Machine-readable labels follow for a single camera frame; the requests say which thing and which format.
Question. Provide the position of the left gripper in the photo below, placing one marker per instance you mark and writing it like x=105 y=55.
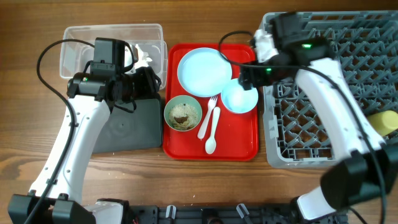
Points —
x=148 y=83

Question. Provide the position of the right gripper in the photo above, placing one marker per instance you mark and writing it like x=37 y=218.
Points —
x=247 y=77

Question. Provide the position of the white napkin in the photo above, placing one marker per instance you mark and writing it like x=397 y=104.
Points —
x=143 y=58

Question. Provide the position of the green bowl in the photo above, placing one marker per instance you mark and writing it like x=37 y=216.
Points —
x=182 y=99

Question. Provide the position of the light blue bowl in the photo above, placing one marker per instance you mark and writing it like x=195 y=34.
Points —
x=238 y=100

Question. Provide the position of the light blue plate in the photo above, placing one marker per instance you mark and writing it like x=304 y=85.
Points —
x=203 y=72

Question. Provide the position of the white plastic fork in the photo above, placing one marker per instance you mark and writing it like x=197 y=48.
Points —
x=211 y=105

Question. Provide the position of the white plastic spoon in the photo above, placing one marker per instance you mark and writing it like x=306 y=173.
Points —
x=210 y=144

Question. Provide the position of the yellow plastic cup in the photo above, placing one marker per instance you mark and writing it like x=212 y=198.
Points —
x=384 y=122

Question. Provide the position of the rice and food scraps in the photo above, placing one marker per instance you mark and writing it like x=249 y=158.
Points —
x=183 y=117

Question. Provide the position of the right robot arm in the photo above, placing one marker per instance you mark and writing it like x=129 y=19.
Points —
x=366 y=165

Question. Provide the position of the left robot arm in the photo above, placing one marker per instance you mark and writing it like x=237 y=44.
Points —
x=117 y=75

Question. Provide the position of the grey dishwasher rack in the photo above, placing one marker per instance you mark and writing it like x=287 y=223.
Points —
x=365 y=43

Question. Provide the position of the black plastic tray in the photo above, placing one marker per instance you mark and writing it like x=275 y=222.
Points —
x=125 y=131

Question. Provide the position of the red serving tray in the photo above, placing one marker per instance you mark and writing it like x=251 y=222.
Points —
x=236 y=134

